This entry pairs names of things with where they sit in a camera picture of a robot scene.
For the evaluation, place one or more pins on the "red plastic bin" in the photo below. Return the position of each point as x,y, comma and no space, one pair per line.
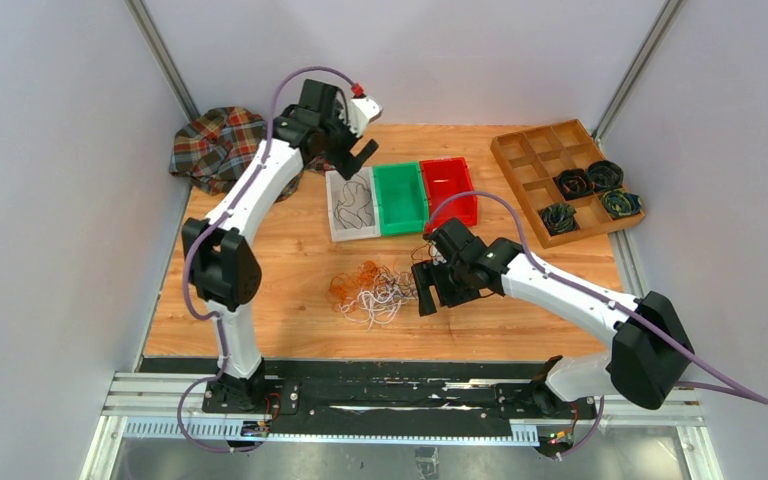
444,178

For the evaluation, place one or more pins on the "plaid cloth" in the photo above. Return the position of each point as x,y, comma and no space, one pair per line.
214,150

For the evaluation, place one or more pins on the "white plastic bin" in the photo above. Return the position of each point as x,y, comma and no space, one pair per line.
352,206

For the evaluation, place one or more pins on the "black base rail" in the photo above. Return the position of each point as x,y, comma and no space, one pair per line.
394,398

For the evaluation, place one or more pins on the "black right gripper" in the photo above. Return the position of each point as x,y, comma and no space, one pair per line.
426,279

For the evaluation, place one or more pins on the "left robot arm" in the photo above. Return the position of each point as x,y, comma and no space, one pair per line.
220,264

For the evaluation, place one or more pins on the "rolled dark sock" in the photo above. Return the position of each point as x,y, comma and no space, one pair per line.
605,175
559,218
619,203
573,184

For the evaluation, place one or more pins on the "wooden compartment tray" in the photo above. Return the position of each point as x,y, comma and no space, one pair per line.
529,160

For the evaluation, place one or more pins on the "green plastic bin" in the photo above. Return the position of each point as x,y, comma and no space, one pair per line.
401,196

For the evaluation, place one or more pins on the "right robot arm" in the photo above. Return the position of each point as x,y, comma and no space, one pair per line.
646,345

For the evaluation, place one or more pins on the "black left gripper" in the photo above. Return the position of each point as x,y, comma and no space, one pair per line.
355,164

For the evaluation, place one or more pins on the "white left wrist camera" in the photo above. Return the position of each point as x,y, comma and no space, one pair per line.
361,112

